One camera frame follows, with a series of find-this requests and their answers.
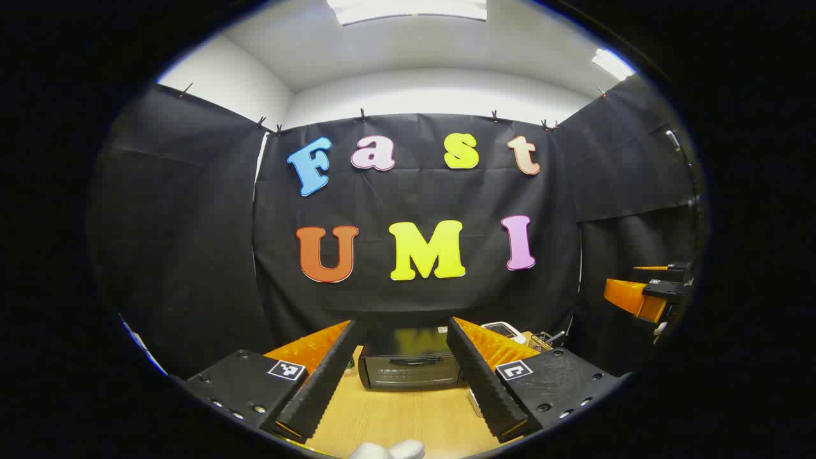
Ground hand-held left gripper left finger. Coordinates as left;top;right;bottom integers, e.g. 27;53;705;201
184;321;365;442

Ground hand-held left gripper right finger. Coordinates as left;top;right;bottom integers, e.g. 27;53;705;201
446;317;622;443

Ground black electric oven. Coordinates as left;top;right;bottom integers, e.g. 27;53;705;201
358;326;469;391

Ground white toaster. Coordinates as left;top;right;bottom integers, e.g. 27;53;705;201
481;322;527;345

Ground ceiling light panel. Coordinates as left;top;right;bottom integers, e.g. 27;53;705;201
592;48;636;81

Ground metal wire utensil holder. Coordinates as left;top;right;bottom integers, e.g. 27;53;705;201
528;331;565;353

